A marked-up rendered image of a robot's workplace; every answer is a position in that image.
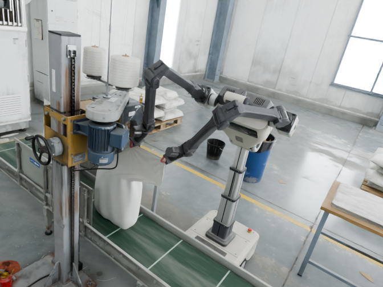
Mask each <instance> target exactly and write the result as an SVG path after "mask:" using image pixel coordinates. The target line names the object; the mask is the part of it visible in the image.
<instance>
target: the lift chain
mask: <svg viewBox="0 0 383 287"><path fill-rule="evenodd" d="M72 61H73V62H72ZM72 85H73V86H72ZM74 115H75V56H72V57H71V116H74ZM74 168H75V165H74V166H71V271H72V263H74V221H75V220H74V218H75V216H74V214H75V212H74V210H75V208H74V206H75V204H74V203H75V200H74V199H75V196H74V195H75V192H74V190H75V187H74V186H75V183H74V181H75V178H74V177H75V174H74V173H75V172H74V171H73V169H74Z"/></svg>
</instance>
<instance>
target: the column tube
mask: <svg viewBox="0 0 383 287"><path fill-rule="evenodd" d="M81 41H82V39H81V37H78V36H60V35H57V34H53V33H50V32H49V33H48V53H49V73H50V109H51V110H53V111H54V112H56V113H59V114H61V115H64V116H66V117H71V58H67V45H75V46H76V51H77V57H75V116H77V115H80V86H81ZM52 69H54V70H55V90H56V92H54V91H52ZM51 129H52V130H54V131H56V132H58V133H59V134H61V135H65V134H67V125H66V124H64V123H62V122H60V121H58V120H57V119H55V118H53V117H51ZM79 173H80V171H75V173H74V174H75V177H74V178H75V181H74V183H75V186H74V187H75V190H74V192H75V195H74V196H75V199H74V200H75V203H74V204H75V206H74V208H75V210H74V212H75V214H74V216H75V218H74V220H75V221H74V264H75V266H76V270H77V272H78V260H79V244H78V241H79ZM52 185H53V205H54V236H55V263H56V262H58V261H59V262H60V280H61V281H62V282H63V283H64V284H65V283H66V282H67V281H69V280H70V278H68V273H69V272H70V262H71V168H70V167H69V168H68V167H67V166H65V165H64V164H62V163H60V162H59V161H57V160H56V159H55V158H53V157H52Z"/></svg>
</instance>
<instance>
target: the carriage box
mask: <svg viewBox="0 0 383 287"><path fill-rule="evenodd" d="M94 101H95V100H93V99H86V100H81V101H80V115H77V116H71V117H66V116H64V115H61V114H59V113H56V112H54V111H53V110H51V109H50V105H44V106H43V114H44V137H45V139H46V140H47V139H49V138H53V137H58V138H59V139H60V140H61V142H62V144H63V153H62V154H61V155H57V156H54V157H53V158H55V159H56V160H57V161H59V162H60V163H62V164H64V165H65V166H67V167H68V168H69V167H71V166H74V165H77V164H80V163H83V162H86V161H88V158H87V148H88V136H85V135H82V134H73V120H77V119H80V118H86V116H85V108H86V106H87V105H88V104H90V103H92V102H94ZM51 117H53V118H55V119H57V120H58V121H60V122H62V123H64V124H66V125H67V134H65V135H61V134H59V133H58V132H56V131H54V130H52V129H51ZM83 153H85V160H82V161H80V162H77V163H73V157H74V156H77V155H80V154H83Z"/></svg>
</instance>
